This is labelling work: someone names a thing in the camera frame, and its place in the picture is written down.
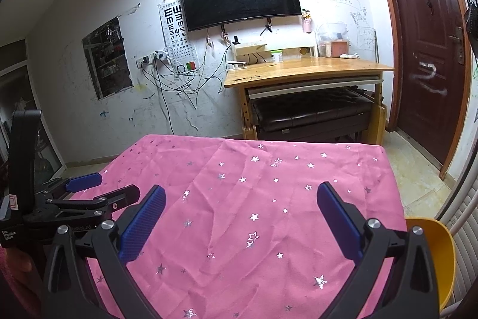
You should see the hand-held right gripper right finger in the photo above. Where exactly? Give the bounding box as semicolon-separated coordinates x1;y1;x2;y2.
317;181;441;319

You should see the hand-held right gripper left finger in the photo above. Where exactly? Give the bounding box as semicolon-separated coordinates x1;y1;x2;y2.
41;184;176;319

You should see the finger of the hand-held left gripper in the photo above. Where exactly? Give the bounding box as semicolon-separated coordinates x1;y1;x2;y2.
45;184;141;219
35;173;104;202

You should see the yellow plastic basin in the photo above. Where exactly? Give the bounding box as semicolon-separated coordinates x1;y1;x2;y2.
405;217;457;310

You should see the person's left forearm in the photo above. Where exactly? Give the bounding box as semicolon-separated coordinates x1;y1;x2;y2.
0;267;42;319

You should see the person's left hand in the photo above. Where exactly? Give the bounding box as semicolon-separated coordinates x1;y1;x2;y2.
0;247;33;273

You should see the pink star-print tablecloth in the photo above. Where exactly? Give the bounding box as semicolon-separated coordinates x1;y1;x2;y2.
63;134;407;319

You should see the black leather bench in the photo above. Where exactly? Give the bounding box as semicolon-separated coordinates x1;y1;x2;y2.
251;87;376;142

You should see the white slatted chair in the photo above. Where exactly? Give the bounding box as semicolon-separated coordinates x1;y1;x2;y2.
441;177;478;308

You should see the wooden desk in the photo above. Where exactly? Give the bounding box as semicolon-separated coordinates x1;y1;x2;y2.
223;42;395;146

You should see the eye chart poster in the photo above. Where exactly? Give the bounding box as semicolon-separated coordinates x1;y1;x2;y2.
160;0;198;73

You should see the dark red door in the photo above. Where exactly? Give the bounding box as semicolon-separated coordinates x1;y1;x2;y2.
368;0;473;179

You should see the black hanging bag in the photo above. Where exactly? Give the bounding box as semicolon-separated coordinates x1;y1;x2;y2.
463;0;478;58

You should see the tangle of wall cables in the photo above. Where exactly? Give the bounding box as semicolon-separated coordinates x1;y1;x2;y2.
140;31;240;133

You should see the dark wall recess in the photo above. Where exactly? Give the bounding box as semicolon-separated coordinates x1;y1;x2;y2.
81;16;134;101

